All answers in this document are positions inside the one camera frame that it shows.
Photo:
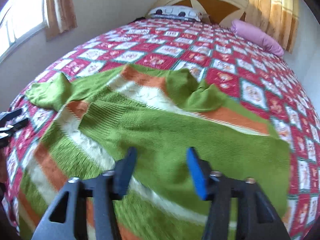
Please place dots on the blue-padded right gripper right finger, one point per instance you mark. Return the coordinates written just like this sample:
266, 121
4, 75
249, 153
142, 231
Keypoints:
256, 218

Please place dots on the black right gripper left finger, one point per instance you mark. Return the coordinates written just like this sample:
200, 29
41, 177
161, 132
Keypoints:
66, 216

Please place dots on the green orange white striped sweater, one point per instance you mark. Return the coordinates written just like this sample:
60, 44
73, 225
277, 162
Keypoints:
161, 113

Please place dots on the beige side window curtain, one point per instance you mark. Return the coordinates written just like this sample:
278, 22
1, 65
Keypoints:
59, 17

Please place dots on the red patchwork bedspread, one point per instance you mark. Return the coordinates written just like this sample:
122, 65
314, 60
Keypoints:
259, 81

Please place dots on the black object beside bed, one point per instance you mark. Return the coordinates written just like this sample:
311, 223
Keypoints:
138, 19

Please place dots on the pink pillow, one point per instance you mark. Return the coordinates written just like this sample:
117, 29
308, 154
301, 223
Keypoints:
257, 36

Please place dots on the yellow curtain behind headboard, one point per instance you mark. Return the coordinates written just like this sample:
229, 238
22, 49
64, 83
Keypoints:
278, 18

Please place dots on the white patterned pillow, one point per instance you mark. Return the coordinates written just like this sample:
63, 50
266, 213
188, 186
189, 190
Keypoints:
176, 12

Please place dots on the cream and brown headboard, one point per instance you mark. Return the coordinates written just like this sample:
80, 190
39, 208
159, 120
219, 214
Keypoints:
221, 12

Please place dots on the side window with frame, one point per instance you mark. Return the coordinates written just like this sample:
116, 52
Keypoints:
20, 20

